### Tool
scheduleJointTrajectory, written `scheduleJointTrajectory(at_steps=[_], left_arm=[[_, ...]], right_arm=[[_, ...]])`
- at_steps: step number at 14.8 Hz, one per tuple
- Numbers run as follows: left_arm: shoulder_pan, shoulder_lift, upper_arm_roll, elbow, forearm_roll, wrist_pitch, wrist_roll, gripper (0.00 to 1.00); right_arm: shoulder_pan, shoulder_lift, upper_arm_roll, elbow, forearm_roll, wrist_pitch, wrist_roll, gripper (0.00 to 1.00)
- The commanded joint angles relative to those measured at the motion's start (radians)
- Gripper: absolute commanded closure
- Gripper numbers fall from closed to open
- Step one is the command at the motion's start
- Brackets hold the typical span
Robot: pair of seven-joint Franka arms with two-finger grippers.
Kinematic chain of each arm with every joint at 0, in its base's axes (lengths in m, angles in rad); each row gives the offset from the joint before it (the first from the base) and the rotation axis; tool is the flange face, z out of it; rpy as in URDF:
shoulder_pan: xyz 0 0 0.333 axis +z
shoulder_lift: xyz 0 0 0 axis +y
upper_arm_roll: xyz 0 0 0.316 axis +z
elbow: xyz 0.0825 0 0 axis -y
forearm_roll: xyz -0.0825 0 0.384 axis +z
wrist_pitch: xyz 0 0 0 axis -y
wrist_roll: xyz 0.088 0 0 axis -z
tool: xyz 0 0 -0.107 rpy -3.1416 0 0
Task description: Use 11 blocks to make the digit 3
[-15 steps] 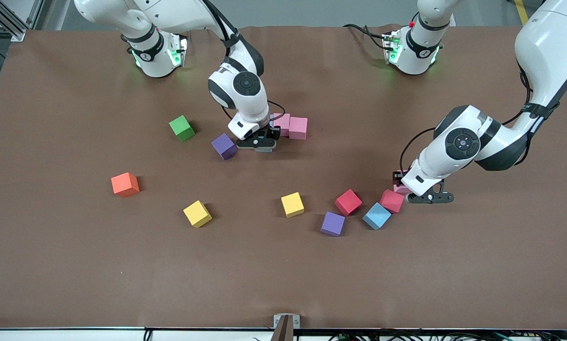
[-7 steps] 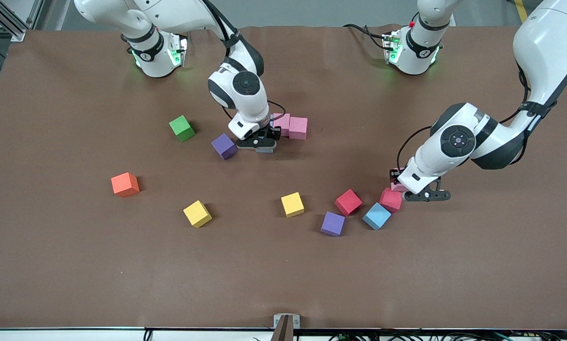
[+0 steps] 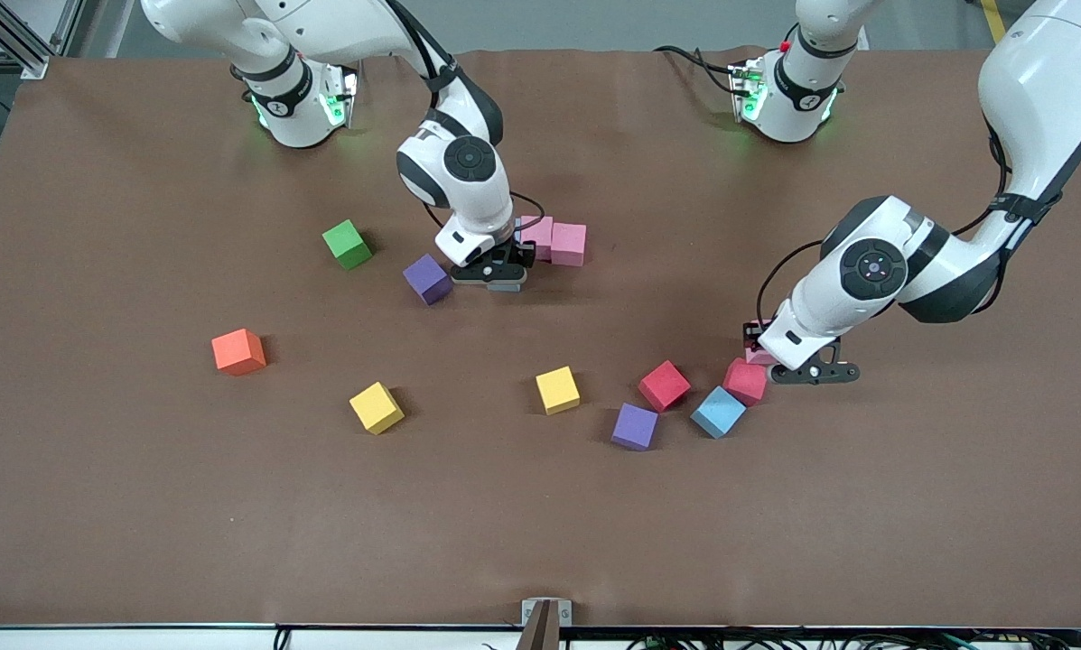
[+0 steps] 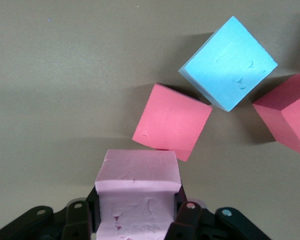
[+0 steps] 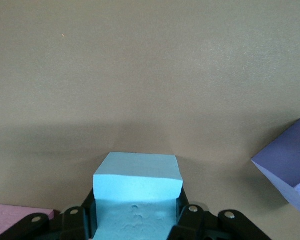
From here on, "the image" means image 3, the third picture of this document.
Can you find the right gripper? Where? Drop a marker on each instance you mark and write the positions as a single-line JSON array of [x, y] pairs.
[[521, 251]]

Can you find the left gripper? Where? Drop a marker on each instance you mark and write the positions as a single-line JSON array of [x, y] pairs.
[[754, 335]]

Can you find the pink foam cube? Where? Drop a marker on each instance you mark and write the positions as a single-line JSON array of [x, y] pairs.
[[540, 233], [757, 357], [568, 245]]

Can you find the purple foam cube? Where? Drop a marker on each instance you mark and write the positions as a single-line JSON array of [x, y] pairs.
[[635, 425], [427, 278]]

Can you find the yellow foam cube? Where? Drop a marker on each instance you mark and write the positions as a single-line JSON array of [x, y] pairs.
[[557, 390], [376, 407]]

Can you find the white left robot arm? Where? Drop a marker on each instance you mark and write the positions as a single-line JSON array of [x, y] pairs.
[[1046, 90]]

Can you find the arm base box green light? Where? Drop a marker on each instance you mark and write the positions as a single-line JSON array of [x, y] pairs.
[[746, 90], [340, 95]]

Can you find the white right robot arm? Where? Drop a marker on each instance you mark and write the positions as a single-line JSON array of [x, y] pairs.
[[278, 108]]

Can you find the red foam cube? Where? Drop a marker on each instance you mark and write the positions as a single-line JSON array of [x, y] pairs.
[[744, 385], [664, 385]]

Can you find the green foam cube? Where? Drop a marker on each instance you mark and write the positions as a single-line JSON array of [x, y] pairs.
[[347, 246]]

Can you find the brown paper table cover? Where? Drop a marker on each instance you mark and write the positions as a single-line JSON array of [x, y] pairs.
[[540, 506]]

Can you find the orange foam cube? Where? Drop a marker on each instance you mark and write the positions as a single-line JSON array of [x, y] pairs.
[[237, 352]]

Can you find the grey metal mounting bracket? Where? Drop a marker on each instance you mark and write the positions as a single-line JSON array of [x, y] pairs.
[[529, 614]]

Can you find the aluminium frame post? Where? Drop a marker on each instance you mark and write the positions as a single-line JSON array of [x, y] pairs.
[[16, 52]]

